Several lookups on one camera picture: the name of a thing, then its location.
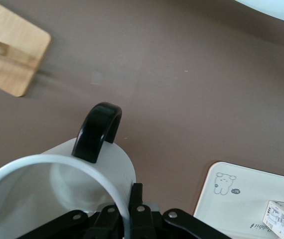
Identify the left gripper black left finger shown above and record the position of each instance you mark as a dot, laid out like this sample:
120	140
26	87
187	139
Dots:
102	224

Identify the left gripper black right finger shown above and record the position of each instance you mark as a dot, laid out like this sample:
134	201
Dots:
137	224

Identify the blue white milk carton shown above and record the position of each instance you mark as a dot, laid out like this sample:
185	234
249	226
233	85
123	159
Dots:
281	216

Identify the cream tray rabbit print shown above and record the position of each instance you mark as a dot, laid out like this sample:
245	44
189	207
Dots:
231	211

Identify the small clear tape piece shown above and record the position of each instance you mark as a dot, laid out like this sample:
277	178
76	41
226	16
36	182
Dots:
97	77

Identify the wooden mug tree rack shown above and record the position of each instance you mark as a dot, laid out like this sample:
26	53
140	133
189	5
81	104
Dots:
12	62

